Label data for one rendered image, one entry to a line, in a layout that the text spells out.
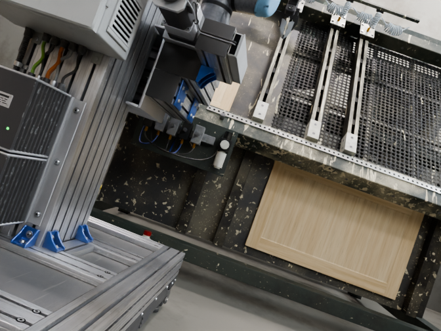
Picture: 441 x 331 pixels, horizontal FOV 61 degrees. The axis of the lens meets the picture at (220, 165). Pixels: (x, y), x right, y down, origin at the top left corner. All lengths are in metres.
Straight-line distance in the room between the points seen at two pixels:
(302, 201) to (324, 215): 0.15
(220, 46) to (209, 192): 1.25
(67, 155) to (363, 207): 1.70
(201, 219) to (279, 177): 0.51
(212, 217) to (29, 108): 1.44
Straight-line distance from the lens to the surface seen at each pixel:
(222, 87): 2.17
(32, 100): 0.97
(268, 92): 2.15
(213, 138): 1.88
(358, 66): 2.59
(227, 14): 1.45
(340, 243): 2.30
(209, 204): 2.19
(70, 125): 1.08
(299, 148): 1.99
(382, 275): 2.41
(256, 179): 2.19
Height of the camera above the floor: 0.56
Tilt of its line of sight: 2 degrees up
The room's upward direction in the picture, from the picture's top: 20 degrees clockwise
